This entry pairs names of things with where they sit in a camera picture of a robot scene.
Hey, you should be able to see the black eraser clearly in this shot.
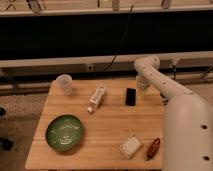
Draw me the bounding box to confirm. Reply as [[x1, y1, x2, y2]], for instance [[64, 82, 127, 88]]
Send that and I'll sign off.
[[125, 88, 136, 106]]

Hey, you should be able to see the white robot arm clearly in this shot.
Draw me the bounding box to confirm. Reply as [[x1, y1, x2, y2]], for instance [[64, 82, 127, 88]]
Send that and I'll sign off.
[[134, 55, 213, 171]]

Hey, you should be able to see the white tube bottle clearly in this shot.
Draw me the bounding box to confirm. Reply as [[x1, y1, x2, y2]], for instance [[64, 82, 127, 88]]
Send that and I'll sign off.
[[87, 85, 106, 113]]

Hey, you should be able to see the red brown pocket tool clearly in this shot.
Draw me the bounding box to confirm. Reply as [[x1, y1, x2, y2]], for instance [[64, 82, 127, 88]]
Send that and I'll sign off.
[[146, 138, 160, 160]]

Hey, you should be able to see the white sponge block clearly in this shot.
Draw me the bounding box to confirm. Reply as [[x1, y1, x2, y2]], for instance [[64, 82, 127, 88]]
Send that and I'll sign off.
[[119, 135, 142, 159]]

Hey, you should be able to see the clear plastic cup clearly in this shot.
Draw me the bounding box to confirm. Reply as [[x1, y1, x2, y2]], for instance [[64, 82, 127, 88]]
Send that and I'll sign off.
[[56, 74, 72, 96]]

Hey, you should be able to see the green bowl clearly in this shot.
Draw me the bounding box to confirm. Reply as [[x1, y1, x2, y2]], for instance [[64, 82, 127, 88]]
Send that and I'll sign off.
[[45, 115, 84, 152]]

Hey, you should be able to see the black wheel on floor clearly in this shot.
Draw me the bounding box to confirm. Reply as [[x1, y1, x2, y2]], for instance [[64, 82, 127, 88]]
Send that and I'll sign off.
[[0, 137, 13, 151]]

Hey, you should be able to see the black hanging cable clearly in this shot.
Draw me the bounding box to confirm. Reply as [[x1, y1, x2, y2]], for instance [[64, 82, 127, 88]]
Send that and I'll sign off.
[[101, 4, 135, 73]]

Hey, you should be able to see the white wall outlet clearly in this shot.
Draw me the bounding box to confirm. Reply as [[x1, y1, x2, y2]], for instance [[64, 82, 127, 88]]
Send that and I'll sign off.
[[88, 65, 93, 72]]

